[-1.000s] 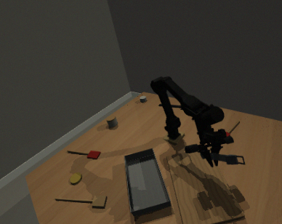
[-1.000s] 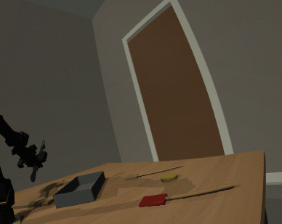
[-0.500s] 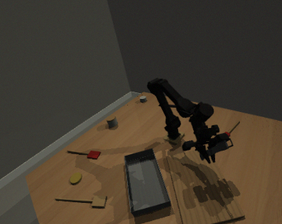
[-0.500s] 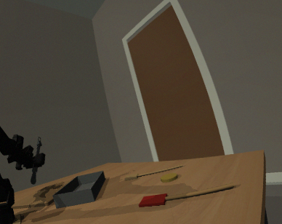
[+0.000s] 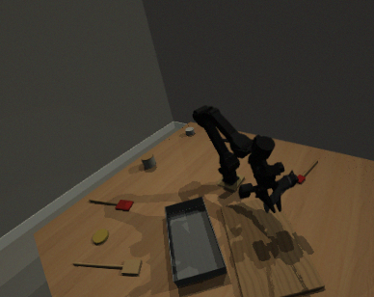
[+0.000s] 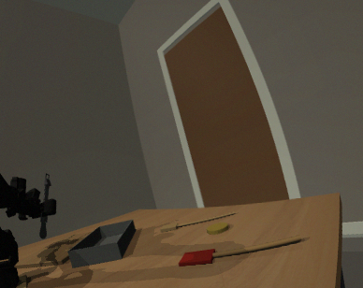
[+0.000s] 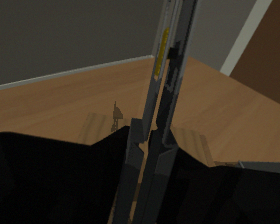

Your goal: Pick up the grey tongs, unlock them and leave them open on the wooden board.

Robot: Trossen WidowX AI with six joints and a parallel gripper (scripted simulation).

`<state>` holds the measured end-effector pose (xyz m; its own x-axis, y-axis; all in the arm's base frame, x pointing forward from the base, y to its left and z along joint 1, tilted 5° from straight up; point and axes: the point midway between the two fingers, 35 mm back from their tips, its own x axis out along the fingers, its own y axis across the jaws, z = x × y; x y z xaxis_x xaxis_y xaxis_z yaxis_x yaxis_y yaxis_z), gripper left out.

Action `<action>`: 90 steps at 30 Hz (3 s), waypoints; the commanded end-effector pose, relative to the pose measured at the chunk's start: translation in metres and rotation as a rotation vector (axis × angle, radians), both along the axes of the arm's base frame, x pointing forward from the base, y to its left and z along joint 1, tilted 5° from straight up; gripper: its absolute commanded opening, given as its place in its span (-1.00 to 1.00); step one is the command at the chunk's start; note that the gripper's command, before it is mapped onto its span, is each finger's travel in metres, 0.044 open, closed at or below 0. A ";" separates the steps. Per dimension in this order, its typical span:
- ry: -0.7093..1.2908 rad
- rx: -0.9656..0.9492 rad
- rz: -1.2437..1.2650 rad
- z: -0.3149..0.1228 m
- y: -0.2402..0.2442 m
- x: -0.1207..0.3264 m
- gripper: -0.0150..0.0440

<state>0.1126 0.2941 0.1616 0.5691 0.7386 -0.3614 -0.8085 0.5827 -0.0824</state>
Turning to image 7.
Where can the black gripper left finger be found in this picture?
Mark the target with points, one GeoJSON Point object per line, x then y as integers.
{"type": "Point", "coordinates": [90, 172]}

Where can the wooden board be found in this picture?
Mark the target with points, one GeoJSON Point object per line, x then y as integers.
{"type": "Point", "coordinates": [98, 126]}

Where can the dark grey roasting tin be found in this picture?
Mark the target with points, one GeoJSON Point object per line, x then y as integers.
{"type": "Point", "coordinates": [261, 166]}

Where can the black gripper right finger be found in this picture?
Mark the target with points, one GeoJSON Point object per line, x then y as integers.
{"type": "Point", "coordinates": [195, 192]}

